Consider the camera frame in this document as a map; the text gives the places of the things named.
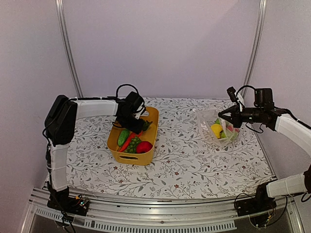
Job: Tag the red apple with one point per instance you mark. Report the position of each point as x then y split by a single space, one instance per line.
232 129
143 147

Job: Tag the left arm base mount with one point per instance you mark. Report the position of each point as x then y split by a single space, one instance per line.
60 200

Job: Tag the right aluminium frame post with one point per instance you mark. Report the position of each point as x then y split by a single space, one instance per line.
256 41

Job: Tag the orange carrot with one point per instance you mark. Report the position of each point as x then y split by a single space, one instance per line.
132 135

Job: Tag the clear zip top bag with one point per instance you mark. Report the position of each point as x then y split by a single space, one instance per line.
206 118

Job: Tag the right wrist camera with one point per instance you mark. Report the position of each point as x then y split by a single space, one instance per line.
236 97

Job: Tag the aluminium frame post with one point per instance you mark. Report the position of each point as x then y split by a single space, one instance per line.
256 41
68 52

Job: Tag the floral table mat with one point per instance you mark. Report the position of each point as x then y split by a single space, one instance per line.
184 164

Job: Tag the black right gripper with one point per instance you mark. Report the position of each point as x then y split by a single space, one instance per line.
236 115

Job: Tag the green cucumber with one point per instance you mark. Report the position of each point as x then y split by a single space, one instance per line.
123 137

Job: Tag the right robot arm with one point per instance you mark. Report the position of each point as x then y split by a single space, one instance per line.
281 121

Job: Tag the green grape bunch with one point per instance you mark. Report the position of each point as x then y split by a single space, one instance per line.
132 147

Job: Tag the yellow plastic basket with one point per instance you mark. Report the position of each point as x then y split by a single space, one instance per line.
140 159

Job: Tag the yellow lemon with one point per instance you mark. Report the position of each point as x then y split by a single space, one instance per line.
217 130

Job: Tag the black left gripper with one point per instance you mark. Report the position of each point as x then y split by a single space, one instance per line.
137 129

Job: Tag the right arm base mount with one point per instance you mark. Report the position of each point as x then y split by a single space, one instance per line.
247 205

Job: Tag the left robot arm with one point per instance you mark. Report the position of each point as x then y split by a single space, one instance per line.
59 126

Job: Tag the left aluminium frame post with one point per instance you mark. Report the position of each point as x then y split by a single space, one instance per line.
68 52

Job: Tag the front aluminium rail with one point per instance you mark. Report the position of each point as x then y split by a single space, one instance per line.
119 214

